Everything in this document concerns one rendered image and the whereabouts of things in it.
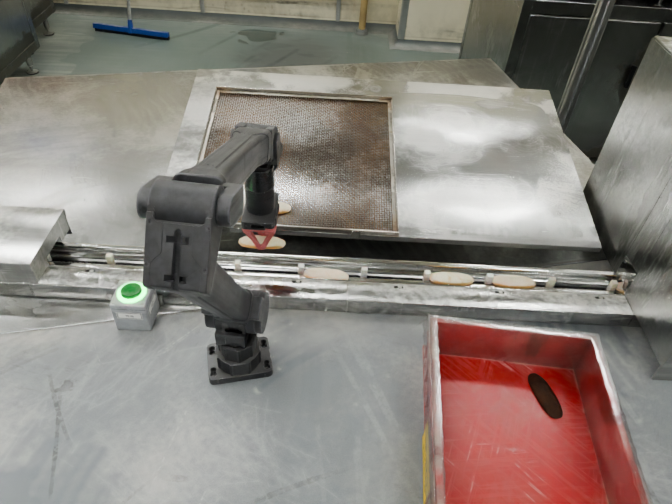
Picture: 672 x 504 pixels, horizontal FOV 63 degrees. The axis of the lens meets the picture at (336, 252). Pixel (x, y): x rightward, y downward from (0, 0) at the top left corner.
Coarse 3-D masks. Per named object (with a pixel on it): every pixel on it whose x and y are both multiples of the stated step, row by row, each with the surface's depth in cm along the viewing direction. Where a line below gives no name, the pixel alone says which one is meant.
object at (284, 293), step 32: (0, 288) 114; (32, 288) 113; (64, 288) 113; (96, 288) 113; (256, 288) 115; (288, 288) 116; (320, 288) 116; (352, 288) 117; (384, 288) 117; (416, 288) 118; (448, 288) 118; (480, 288) 119; (512, 320) 118; (544, 320) 117; (576, 320) 117; (608, 320) 117
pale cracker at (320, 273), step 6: (306, 270) 121; (312, 270) 120; (318, 270) 120; (324, 270) 120; (330, 270) 121; (336, 270) 121; (306, 276) 120; (312, 276) 119; (318, 276) 119; (324, 276) 119; (330, 276) 119; (336, 276) 119; (342, 276) 120; (348, 276) 120
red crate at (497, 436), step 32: (448, 384) 105; (480, 384) 105; (512, 384) 105; (576, 384) 106; (448, 416) 100; (480, 416) 100; (512, 416) 100; (544, 416) 101; (576, 416) 101; (448, 448) 95; (480, 448) 95; (512, 448) 96; (544, 448) 96; (576, 448) 96; (448, 480) 91; (480, 480) 91; (512, 480) 91; (544, 480) 92; (576, 480) 92
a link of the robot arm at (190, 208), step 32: (160, 192) 61; (192, 192) 61; (160, 224) 61; (192, 224) 62; (160, 256) 62; (192, 256) 62; (160, 288) 63; (192, 288) 62; (224, 288) 76; (224, 320) 93; (256, 320) 94
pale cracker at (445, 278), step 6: (432, 276) 121; (438, 276) 121; (444, 276) 121; (450, 276) 121; (456, 276) 121; (462, 276) 121; (468, 276) 122; (438, 282) 120; (444, 282) 120; (450, 282) 120; (456, 282) 120; (462, 282) 120; (468, 282) 121
